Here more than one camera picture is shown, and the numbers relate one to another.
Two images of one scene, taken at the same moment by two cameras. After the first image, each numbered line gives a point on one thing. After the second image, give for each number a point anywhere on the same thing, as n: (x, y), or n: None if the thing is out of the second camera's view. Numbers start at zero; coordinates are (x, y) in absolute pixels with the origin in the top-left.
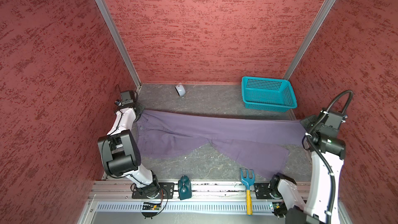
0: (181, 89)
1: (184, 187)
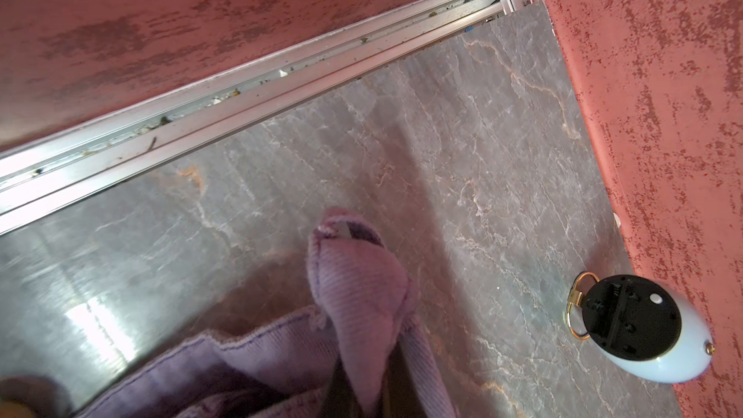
0: (644, 327)
1: None
